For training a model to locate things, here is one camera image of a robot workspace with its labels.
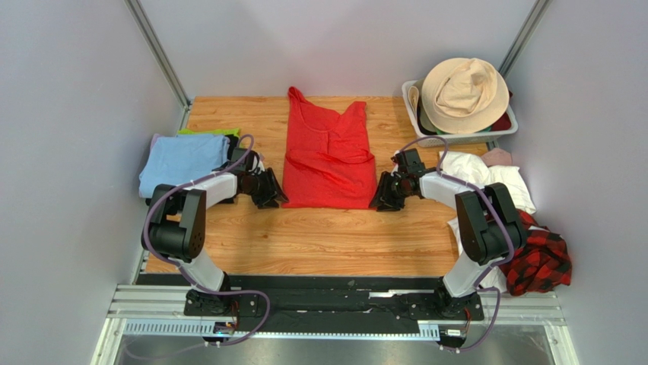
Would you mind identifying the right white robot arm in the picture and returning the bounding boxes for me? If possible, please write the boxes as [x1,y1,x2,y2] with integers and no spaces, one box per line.
[370,148,527,298]

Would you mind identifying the folded black garment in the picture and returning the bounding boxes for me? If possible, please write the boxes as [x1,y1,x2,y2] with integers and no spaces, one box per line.
[145,133,241,208]

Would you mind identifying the dark red garment in basket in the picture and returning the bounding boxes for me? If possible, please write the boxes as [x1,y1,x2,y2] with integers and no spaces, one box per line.
[489,111,513,132]

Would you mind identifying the white perforated plastic basket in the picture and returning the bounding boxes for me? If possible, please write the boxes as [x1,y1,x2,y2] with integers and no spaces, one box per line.
[402,80,519,144]

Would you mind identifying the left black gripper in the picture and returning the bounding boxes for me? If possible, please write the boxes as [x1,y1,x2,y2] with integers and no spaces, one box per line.
[243,167,289,210]

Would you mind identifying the white crumpled shirt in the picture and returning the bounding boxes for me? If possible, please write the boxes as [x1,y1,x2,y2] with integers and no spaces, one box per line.
[441,151,537,293]

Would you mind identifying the folded lime green shorts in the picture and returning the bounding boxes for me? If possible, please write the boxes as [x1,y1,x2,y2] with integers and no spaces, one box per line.
[177,128,240,137]

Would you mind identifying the red t-shirt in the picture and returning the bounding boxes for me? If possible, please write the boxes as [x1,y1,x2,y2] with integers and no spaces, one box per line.
[282,87,377,209]

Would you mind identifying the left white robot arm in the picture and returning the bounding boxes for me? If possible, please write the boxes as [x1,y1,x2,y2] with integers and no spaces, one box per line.
[141,147,289,295]

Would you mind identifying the teal garment in basket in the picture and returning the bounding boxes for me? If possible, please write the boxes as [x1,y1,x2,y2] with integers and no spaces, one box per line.
[434,126,492,135]

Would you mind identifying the aluminium frame rail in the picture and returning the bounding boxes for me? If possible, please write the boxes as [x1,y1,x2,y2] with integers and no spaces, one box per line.
[92,275,578,364]

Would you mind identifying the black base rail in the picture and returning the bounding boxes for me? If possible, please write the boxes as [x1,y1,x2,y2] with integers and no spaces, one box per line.
[136,274,484,335]

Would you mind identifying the pink garment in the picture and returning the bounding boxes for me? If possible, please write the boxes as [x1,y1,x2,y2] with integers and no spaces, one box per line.
[481,148,513,167]

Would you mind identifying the beige bucket hat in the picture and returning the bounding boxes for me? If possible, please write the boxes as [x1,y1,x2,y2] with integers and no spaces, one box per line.
[421,58,510,132]

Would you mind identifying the red black plaid shirt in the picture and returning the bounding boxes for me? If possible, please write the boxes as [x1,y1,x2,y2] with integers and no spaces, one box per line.
[500,210,573,297]

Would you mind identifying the folded light blue shirt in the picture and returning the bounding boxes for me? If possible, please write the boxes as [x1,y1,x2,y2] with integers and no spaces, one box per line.
[138,133,230,199]

